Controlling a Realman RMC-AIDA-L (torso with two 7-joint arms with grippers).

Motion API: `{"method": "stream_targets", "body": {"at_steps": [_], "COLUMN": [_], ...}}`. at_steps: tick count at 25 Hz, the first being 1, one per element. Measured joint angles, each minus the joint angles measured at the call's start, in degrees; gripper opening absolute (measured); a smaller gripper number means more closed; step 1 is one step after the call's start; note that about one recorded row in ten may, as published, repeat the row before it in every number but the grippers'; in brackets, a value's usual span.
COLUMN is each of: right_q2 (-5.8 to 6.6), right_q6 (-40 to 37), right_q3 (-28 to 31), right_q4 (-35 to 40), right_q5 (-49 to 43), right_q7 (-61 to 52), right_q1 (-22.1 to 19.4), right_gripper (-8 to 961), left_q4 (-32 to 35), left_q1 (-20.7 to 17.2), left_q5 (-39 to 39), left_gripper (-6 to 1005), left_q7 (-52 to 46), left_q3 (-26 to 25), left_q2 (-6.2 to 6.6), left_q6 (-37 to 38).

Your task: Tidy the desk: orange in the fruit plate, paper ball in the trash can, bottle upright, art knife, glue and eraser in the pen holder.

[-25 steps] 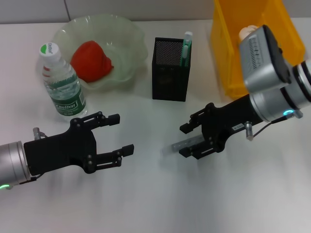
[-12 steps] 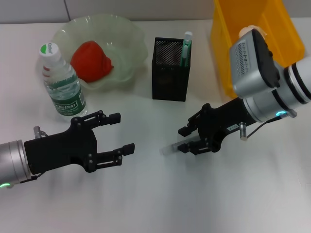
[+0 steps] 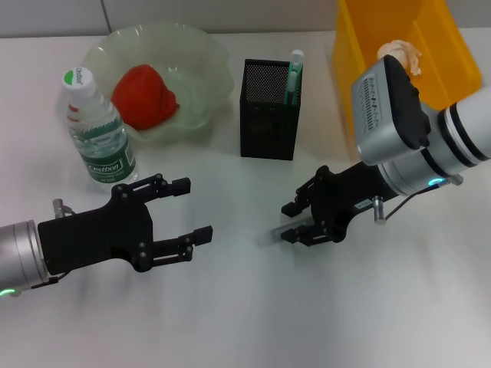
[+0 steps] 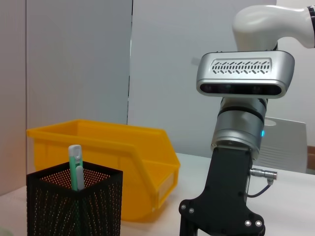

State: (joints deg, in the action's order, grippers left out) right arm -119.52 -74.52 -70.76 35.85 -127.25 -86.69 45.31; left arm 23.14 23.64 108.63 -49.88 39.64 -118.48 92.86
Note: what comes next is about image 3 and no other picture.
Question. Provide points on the black mesh pen holder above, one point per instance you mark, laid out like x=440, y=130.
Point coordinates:
x=268, y=145

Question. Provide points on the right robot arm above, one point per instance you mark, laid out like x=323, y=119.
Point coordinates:
x=460, y=130

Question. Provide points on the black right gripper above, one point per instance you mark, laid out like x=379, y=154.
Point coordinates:
x=337, y=199

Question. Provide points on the clear green-label water bottle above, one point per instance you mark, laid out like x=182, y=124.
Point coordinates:
x=107, y=165

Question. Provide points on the yellow plastic bin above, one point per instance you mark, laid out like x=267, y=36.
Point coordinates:
x=441, y=50

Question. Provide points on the white paper ball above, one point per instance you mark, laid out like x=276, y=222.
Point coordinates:
x=410, y=53

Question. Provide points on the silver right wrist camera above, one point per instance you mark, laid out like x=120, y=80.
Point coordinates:
x=383, y=119

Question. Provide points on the red object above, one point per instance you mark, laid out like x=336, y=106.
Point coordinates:
x=142, y=96

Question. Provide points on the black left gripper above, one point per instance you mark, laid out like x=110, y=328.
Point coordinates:
x=96, y=237

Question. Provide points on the pale green wavy fruit plate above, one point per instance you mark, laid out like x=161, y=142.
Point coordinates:
x=192, y=53

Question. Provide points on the green utility knife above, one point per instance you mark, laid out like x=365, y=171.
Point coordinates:
x=293, y=76

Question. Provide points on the grey marker pen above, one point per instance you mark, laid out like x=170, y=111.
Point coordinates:
x=278, y=231

